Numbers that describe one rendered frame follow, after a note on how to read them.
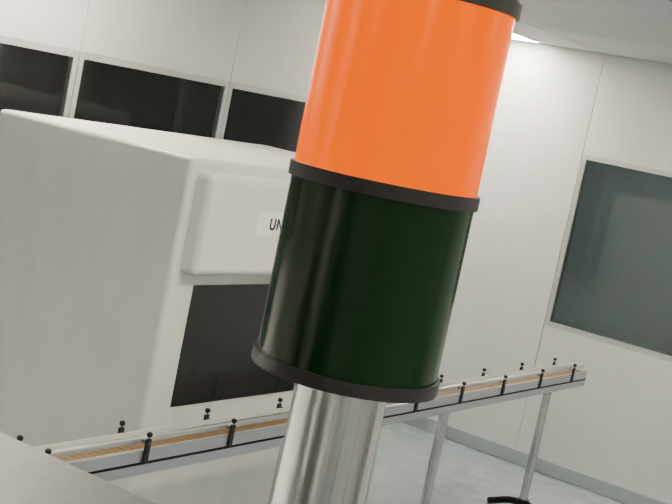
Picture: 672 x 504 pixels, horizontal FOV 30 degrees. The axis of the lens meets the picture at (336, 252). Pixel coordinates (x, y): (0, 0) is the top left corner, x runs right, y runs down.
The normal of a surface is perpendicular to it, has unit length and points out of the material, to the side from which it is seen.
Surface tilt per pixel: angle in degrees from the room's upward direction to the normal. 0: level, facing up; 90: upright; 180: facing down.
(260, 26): 90
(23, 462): 0
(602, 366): 90
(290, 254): 90
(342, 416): 90
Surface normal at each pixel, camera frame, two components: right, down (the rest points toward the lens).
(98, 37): 0.81, 0.23
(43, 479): 0.20, -0.97
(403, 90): -0.04, 0.11
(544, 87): -0.55, -0.01
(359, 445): 0.54, 0.21
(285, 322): -0.72, -0.07
